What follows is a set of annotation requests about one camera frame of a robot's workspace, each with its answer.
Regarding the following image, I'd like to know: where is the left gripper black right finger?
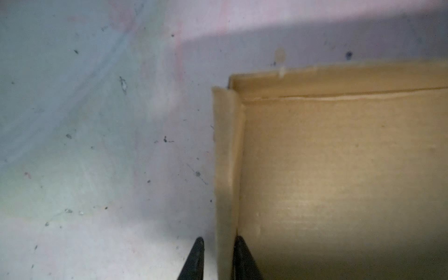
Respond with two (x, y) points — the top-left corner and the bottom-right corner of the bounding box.
(233, 236), (263, 280)

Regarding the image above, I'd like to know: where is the brown cardboard paper box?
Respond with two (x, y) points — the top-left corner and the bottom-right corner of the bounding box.
(212, 61), (448, 280)

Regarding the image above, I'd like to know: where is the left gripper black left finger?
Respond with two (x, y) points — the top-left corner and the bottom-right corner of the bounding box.
(177, 237), (205, 280)

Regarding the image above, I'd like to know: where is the floral table mat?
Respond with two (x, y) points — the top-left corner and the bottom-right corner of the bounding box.
(1, 1), (448, 280)

